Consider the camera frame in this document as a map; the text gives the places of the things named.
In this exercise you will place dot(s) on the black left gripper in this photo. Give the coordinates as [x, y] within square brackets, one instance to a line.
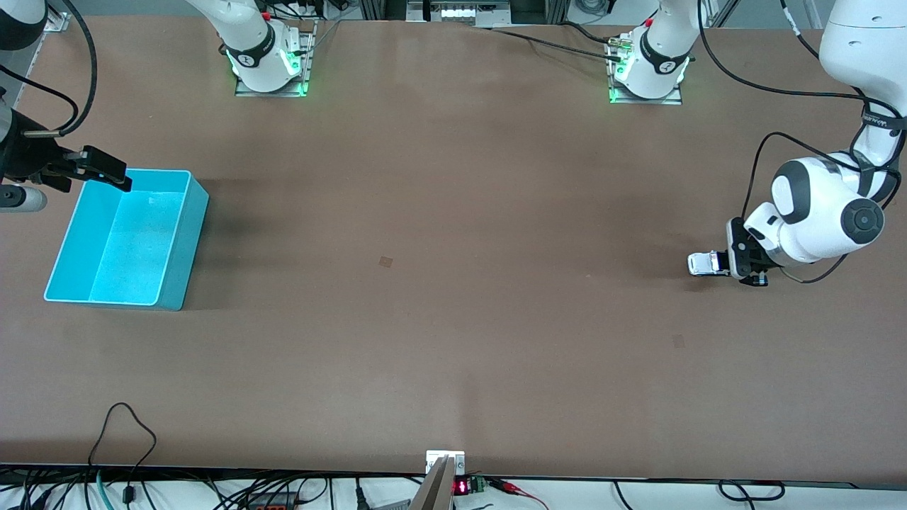
[741, 256]

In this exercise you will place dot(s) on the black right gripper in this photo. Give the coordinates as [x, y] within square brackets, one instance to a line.
[27, 157]

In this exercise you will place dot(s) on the white jeep toy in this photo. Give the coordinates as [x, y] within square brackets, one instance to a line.
[705, 264]

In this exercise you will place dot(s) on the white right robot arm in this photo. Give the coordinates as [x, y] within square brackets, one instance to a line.
[248, 35]

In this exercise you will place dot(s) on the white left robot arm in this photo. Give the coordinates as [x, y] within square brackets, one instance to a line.
[864, 42]

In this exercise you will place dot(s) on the turquoise plastic bin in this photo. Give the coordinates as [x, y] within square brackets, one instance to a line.
[127, 248]

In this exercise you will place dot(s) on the aluminium corner profile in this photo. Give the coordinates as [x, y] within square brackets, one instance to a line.
[57, 20]

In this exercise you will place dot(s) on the small red digit display module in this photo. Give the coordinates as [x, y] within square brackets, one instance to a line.
[469, 486]

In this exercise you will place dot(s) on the grey metal control box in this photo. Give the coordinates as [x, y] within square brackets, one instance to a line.
[460, 13]

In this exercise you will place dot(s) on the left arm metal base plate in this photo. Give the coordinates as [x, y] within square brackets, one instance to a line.
[673, 99]

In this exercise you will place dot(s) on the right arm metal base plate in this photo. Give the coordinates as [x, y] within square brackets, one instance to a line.
[308, 57]

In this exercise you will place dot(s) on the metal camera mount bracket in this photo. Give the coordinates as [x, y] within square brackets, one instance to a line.
[443, 474]

